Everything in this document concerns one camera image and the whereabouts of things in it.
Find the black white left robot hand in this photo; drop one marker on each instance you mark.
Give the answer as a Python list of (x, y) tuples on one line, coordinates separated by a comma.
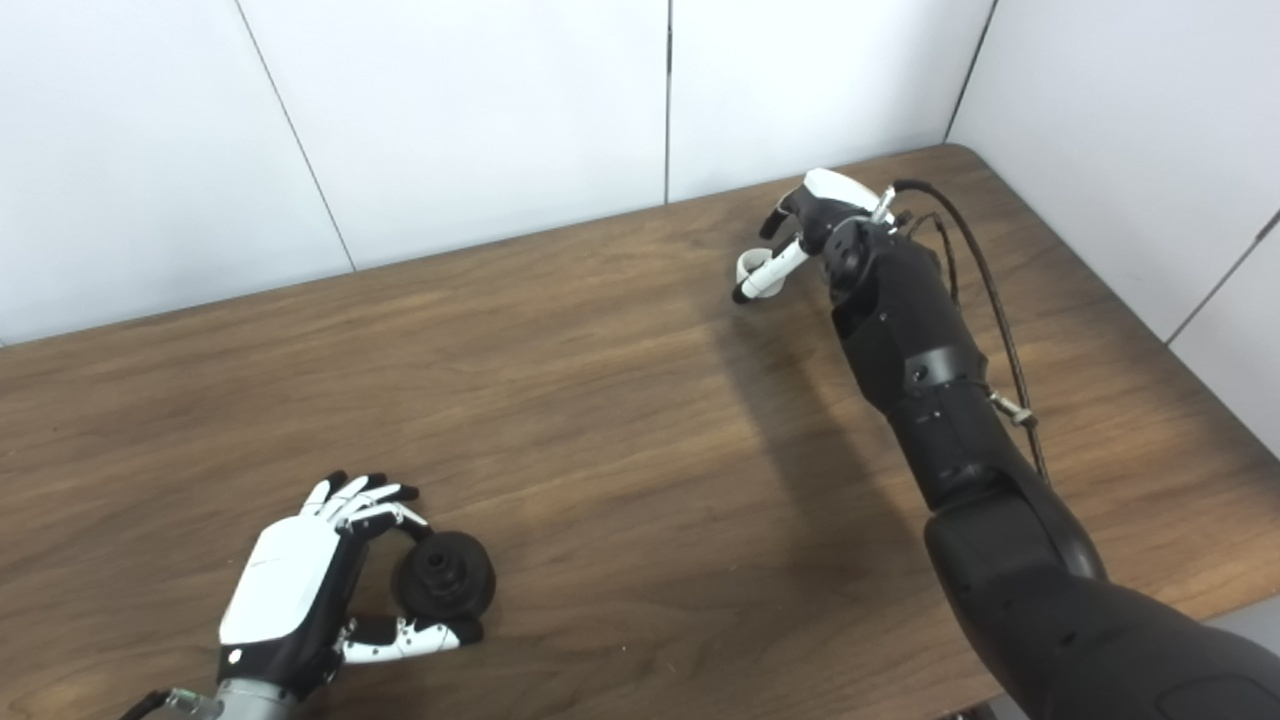
[(285, 580)]

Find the round black gear part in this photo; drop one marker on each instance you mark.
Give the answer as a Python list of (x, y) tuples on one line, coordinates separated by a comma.
[(455, 585)]

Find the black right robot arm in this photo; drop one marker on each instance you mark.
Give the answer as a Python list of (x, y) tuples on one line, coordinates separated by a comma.
[(930, 370)]

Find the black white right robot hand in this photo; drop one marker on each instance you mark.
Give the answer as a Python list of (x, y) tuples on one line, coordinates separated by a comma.
[(835, 190)]

